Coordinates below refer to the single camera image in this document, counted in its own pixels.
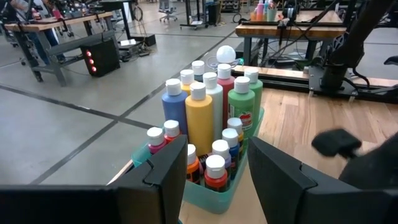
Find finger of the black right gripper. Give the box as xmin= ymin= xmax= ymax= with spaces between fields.
xmin=311 ymin=128 xmax=363 ymax=159

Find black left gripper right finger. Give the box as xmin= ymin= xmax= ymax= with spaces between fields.
xmin=247 ymin=136 xmax=318 ymax=224

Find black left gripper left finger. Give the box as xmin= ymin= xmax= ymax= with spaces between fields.
xmin=108 ymin=134 xmax=189 ymax=224

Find small orange paint bottle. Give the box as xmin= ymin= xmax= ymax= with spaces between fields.
xmin=186 ymin=143 xmax=203 ymax=185

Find small red paint bottle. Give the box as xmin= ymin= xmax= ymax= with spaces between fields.
xmin=163 ymin=119 xmax=182 ymax=144

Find large yellow paint bottle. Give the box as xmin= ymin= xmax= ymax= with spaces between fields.
xmin=185 ymin=82 xmax=215 ymax=156
xmin=179 ymin=68 xmax=196 ymax=96

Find small yellow paint bottle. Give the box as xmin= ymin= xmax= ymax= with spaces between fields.
xmin=226 ymin=117 xmax=245 ymax=156

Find large green paint bottle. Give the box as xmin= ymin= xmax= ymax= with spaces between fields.
xmin=244 ymin=67 xmax=264 ymax=125
xmin=227 ymin=76 xmax=256 ymax=147

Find large white paint bottle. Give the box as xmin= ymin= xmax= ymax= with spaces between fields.
xmin=202 ymin=72 xmax=224 ymax=141

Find large rose red paint bottle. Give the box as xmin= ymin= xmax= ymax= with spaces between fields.
xmin=216 ymin=63 xmax=236 ymax=130

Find large dark teal paint bottle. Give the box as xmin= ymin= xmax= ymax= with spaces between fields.
xmin=191 ymin=60 xmax=206 ymax=82

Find distant pink paint bottle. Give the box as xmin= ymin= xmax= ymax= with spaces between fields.
xmin=256 ymin=0 xmax=266 ymax=21

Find translucent teal plastic bin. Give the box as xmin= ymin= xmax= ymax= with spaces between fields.
xmin=131 ymin=107 xmax=265 ymax=215

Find black computer tower red lights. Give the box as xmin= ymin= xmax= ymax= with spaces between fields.
xmin=80 ymin=39 xmax=121 ymax=78

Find grey metal bench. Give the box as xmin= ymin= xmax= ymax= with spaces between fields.
xmin=29 ymin=29 xmax=118 ymax=88

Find black background desk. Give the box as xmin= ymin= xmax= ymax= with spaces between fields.
xmin=99 ymin=0 xmax=158 ymax=47

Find grey office chair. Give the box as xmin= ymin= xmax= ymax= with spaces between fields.
xmin=158 ymin=0 xmax=178 ymax=23

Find person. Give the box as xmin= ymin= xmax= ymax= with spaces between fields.
xmin=7 ymin=0 xmax=68 ymax=65

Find wooden workbench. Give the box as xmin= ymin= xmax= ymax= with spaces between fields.
xmin=4 ymin=11 xmax=114 ymax=34

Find wooden table black frame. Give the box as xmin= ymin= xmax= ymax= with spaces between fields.
xmin=234 ymin=9 xmax=348 ymax=68

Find white cable bundle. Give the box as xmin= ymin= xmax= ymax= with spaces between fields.
xmin=206 ymin=55 xmax=243 ymax=71

